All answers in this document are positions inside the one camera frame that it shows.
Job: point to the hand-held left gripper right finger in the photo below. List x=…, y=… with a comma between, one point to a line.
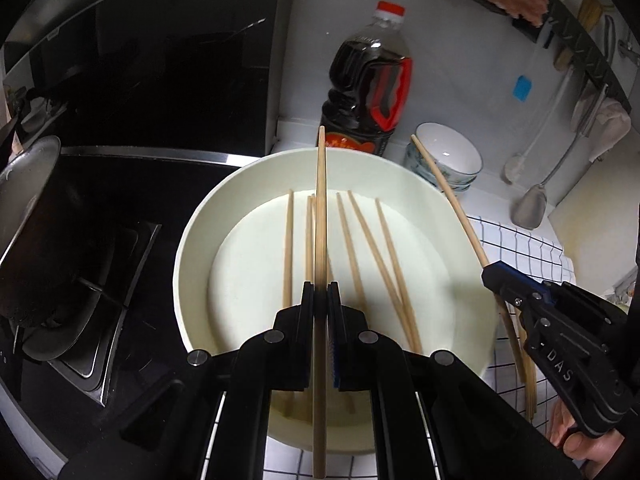
x=334, y=365

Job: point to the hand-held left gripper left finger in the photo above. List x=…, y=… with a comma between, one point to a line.
x=295, y=340

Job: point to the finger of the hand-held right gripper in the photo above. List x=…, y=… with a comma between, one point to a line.
x=500, y=280
x=535, y=285

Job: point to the pile of bamboo sticks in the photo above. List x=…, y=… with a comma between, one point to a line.
x=528, y=385

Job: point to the white oval basin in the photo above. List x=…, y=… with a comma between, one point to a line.
x=250, y=240

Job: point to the person's right hand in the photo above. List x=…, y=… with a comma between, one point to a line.
x=590, y=455

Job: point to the white black checkered cloth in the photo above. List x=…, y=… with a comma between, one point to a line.
x=525, y=250

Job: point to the metal cooking spatula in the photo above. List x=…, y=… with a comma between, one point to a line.
x=530, y=210

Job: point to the white cutting board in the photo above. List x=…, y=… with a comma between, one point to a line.
x=590, y=210

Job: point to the floral ceramic bowl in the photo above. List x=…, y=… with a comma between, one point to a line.
x=450, y=150
x=457, y=190
x=465, y=182

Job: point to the white dish brush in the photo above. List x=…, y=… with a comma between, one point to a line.
x=514, y=170

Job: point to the beige hanging rag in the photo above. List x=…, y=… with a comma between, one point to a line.
x=607, y=125

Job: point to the blue silicone scraper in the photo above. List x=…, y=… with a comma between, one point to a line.
x=522, y=89

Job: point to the black gas stove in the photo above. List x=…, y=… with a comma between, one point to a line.
x=150, y=190

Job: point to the dark soy sauce bottle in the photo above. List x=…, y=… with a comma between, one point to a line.
x=360, y=85

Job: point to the wooden hanging utensil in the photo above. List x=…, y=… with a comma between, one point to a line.
x=589, y=10

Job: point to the metal cooking pot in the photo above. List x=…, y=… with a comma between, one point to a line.
x=40, y=210

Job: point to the black wall rail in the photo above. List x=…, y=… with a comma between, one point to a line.
x=580, y=45

